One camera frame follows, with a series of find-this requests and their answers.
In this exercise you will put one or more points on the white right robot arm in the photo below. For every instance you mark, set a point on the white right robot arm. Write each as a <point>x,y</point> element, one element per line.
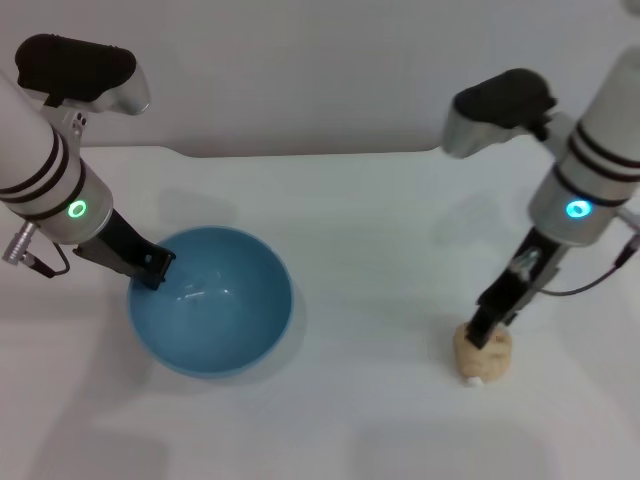
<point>600,150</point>

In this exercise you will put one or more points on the right wrist camera black silver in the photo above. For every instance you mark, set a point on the right wrist camera black silver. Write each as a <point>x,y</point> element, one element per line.
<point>500,105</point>

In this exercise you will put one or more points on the left silver camera bracket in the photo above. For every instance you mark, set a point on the left silver camera bracket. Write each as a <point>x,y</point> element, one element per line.
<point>67,125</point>

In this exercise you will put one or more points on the left wrist camera black silver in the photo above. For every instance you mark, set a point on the left wrist camera black silver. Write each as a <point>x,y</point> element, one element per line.
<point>75,65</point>

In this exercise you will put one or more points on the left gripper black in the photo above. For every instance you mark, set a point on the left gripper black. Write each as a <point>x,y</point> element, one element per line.
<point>117,245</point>

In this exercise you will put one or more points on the beige egg yolk pastry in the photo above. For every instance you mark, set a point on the beige egg yolk pastry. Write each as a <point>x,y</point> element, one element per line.
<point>492,360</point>

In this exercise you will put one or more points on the right silver camera bracket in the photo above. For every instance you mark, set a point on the right silver camera bracket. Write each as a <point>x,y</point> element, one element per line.
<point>557,132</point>

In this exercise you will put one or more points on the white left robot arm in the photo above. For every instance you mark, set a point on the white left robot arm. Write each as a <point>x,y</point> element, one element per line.
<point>30,150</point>

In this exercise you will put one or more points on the wrist camera black silver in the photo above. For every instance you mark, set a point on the wrist camera black silver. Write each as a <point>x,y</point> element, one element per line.
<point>500,105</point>
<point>75,65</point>

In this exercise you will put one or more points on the blue bowl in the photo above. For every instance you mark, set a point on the blue bowl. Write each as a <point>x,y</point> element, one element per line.
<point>210,320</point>

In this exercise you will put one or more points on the silver camera bracket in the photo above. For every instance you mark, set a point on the silver camera bracket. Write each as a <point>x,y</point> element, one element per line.
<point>67,125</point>
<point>557,132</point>

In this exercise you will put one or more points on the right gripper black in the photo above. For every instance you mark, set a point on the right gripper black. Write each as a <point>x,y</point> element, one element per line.
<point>500,297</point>

